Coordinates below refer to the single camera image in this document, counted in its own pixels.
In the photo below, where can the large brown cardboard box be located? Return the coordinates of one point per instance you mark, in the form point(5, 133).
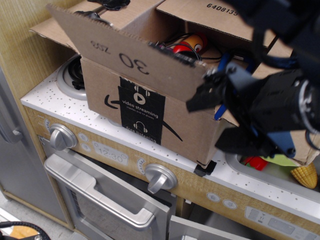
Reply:
point(132, 76)

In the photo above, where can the red toy utensil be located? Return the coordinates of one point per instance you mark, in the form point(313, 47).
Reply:
point(184, 46)

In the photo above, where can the orange object bottom left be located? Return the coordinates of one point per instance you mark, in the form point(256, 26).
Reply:
point(20, 232)

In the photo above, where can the blue u-shaped tube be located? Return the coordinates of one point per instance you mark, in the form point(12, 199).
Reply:
point(237, 54)

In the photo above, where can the silver oven door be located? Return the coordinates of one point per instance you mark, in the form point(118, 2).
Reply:
point(105, 207)

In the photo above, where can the red toy piece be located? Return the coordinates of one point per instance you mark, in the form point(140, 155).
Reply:
point(255, 162)

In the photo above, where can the silver stove knob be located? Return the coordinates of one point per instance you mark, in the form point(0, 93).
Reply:
point(61, 137)
point(160, 178)

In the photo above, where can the left silver stove knob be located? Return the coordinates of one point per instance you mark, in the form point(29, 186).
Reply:
point(61, 137)

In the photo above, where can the yellow toy corn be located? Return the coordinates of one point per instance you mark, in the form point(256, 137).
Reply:
point(306, 175)

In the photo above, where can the silver dishwasher door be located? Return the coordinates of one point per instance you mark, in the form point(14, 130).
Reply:
point(184, 229)

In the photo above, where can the grey toy refrigerator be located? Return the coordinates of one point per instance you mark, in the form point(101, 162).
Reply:
point(22, 174)

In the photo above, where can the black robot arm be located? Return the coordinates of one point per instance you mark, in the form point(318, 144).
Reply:
point(286, 36)

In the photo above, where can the green plastic plate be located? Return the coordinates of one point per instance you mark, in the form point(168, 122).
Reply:
point(281, 160)

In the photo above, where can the black block under box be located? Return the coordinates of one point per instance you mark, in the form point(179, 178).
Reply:
point(201, 171)

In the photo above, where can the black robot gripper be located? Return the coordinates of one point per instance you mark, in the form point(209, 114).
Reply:
point(266, 109)

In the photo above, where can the black tape top left flap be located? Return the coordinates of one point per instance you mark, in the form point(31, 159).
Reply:
point(114, 5)

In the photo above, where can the right silver stove knob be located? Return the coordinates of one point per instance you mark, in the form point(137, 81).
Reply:
point(160, 178)

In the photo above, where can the silver toy sink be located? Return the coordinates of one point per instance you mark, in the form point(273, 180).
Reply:
point(275, 175)

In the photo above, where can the silver toy stove burner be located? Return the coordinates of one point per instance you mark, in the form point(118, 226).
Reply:
point(70, 79)

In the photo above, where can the black tape on left flap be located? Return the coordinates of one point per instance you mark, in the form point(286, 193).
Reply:
point(94, 16)

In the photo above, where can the orange toy bottle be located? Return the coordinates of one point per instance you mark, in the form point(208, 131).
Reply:
point(198, 41)

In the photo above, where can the wooden toy kitchen unit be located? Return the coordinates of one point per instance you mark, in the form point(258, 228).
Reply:
point(29, 61)

